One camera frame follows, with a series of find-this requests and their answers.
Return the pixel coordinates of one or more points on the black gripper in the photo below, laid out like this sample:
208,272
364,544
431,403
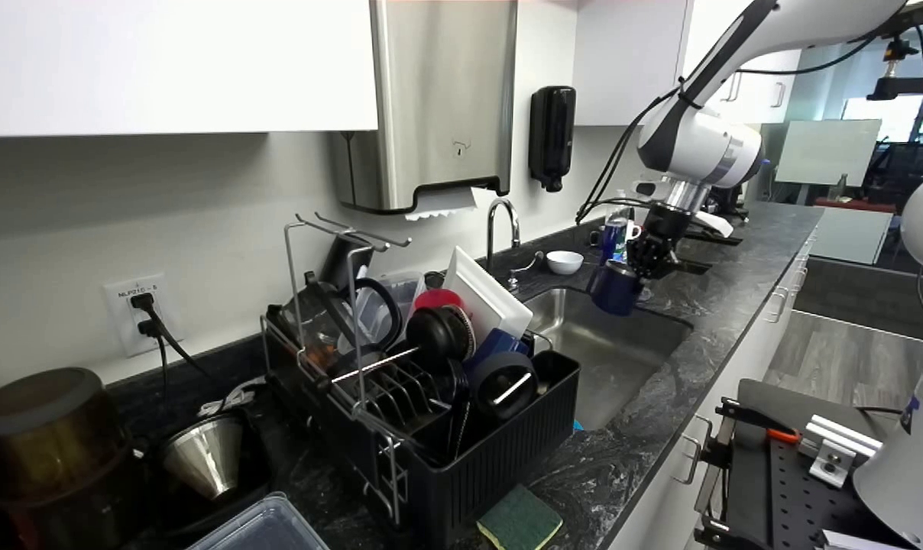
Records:
651,255

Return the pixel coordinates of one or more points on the dark blue steel mug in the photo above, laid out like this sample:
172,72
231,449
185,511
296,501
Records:
615,289

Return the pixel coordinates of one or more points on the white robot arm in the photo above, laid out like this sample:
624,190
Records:
703,147

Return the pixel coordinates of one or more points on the blue dish soap bottle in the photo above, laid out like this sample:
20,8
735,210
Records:
612,247

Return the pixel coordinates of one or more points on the stainless steel sink basin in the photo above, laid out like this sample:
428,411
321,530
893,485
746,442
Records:
615,353

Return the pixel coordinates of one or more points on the black mug in rack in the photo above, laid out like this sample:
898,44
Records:
500,376

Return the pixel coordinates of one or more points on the black dish rack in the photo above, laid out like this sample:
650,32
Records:
389,414

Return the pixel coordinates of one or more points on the white bowl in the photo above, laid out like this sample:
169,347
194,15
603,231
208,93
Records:
564,262

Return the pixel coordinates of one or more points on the black soap dispenser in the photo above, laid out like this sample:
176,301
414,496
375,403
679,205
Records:
551,122

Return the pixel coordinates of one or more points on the black round lid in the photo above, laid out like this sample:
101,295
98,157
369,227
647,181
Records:
442,331

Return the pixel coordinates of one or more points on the steel paper towel dispenser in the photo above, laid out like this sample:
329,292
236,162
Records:
444,105

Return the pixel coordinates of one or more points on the green yellow sponge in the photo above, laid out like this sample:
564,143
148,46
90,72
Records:
521,522

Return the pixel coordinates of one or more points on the clear plastic container lid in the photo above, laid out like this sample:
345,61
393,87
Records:
268,523

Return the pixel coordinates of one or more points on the steel cone coffee dripper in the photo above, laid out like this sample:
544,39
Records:
207,456

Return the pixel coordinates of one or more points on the white upper cabinet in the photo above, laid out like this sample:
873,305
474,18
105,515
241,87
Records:
185,65

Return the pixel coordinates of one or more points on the brown metal pot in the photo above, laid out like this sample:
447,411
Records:
67,482

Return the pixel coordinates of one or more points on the orange handled tool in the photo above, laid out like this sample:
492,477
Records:
770,425

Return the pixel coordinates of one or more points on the silver aluminium bracket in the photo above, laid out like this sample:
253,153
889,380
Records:
835,449

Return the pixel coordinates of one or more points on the white wall outlet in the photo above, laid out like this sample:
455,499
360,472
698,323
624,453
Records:
125,316

